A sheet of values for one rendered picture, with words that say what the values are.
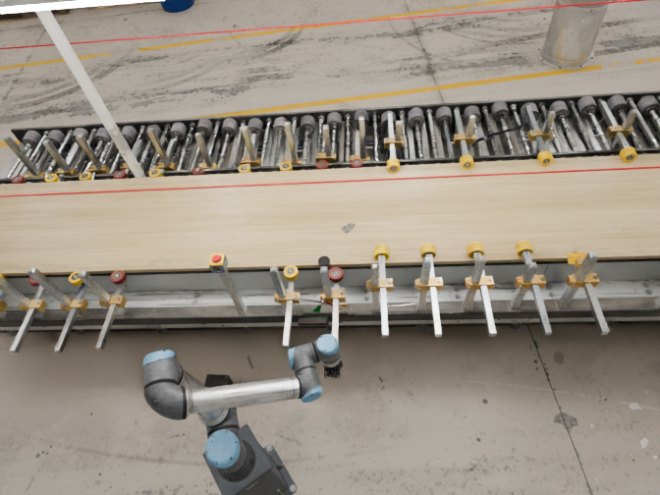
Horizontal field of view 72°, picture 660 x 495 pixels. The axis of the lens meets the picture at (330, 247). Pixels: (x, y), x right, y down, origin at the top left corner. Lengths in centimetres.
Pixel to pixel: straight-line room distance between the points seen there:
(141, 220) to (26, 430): 164
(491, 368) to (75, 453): 274
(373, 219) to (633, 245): 138
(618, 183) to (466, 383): 152
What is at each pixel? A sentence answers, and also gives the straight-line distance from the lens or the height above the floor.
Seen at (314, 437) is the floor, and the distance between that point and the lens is 309.
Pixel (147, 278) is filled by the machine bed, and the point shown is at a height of 76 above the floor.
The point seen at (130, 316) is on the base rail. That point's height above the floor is 70.
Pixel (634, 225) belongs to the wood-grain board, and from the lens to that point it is 300.
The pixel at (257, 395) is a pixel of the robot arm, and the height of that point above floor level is 127.
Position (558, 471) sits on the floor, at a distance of 319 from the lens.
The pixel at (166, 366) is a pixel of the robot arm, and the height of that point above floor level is 143.
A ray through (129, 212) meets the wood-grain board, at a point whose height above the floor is 90.
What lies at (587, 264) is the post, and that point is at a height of 111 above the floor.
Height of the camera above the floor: 297
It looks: 53 degrees down
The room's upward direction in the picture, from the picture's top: 9 degrees counter-clockwise
